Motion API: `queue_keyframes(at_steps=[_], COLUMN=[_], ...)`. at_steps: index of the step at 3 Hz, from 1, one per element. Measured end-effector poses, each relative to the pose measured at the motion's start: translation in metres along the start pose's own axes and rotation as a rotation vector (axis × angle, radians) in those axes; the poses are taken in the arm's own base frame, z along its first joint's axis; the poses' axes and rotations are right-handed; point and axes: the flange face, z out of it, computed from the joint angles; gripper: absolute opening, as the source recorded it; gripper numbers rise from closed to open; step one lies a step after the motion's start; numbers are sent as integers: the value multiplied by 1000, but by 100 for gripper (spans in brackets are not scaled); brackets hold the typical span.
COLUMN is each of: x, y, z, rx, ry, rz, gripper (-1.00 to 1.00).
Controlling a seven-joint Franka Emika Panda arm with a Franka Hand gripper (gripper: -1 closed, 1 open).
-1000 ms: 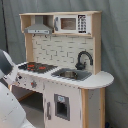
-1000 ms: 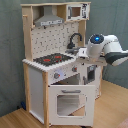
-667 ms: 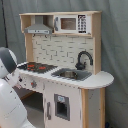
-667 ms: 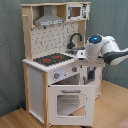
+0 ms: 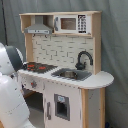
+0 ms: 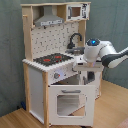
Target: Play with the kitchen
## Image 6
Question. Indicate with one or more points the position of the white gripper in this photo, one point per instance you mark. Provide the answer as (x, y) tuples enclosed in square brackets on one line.
[(84, 66)]

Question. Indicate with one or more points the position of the white oven door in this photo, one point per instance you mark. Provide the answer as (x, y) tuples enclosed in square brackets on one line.
[(71, 104)]

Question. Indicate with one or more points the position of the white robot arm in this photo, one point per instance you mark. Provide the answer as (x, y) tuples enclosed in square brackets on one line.
[(97, 55)]

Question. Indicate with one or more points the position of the wooden toy kitchen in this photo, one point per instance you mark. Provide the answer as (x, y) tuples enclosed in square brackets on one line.
[(46, 40)]

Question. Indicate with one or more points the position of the grey ice dispenser panel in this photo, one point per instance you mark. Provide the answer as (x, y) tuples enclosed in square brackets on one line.
[(90, 76)]

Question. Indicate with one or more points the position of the grey toy sink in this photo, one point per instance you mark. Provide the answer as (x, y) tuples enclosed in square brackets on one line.
[(75, 51)]

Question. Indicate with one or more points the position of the black toy faucet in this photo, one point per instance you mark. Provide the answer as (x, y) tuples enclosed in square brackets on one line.
[(73, 40)]

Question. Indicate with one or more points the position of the left oven knob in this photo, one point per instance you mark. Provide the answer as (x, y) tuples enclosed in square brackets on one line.
[(56, 75)]

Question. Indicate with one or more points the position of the black stovetop red burners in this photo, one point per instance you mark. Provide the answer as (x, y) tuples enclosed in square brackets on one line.
[(52, 59)]

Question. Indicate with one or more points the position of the white toy microwave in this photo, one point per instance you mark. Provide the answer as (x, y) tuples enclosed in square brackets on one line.
[(77, 11)]

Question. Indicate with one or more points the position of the grey range hood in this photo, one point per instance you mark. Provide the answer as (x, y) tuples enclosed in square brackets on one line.
[(48, 18)]

